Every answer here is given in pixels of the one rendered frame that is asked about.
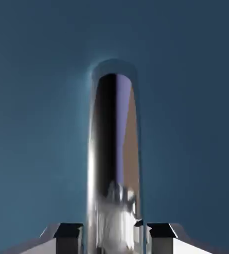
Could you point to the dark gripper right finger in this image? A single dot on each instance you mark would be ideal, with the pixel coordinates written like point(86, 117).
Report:
point(162, 238)

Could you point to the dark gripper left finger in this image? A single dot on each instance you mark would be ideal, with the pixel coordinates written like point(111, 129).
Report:
point(66, 238)

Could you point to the blue painted drawer front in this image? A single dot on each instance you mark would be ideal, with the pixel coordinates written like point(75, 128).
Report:
point(26, 99)

